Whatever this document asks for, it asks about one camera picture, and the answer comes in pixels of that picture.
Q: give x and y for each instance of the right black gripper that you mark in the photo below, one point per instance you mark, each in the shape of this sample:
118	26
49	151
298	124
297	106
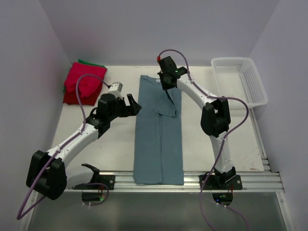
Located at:
165	86

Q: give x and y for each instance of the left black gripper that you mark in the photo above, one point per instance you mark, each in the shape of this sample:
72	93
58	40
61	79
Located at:
133	109

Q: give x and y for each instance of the blue-grey t shirt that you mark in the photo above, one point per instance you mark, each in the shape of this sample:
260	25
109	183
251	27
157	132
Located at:
158	136

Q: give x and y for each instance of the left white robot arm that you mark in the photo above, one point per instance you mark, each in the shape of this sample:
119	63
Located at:
47	172

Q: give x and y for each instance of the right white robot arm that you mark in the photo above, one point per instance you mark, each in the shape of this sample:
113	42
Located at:
215	118

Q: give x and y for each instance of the red folded t shirt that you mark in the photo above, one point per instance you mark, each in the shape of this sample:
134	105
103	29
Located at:
71	98

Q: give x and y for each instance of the white plastic basket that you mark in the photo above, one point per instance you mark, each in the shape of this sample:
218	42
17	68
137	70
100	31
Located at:
238	77

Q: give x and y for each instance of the green folded t shirt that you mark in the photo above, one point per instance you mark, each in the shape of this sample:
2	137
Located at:
87	85

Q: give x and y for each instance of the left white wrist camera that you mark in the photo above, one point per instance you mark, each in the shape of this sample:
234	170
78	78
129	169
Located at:
115	89

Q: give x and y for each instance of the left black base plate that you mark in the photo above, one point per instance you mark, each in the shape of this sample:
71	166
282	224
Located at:
107	180

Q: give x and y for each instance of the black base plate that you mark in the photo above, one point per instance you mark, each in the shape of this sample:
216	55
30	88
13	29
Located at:
213	183
107	180

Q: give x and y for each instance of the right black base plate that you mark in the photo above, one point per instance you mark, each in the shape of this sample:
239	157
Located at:
213	183

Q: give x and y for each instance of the aluminium mounting rail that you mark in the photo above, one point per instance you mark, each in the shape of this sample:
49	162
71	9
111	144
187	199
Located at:
84	178

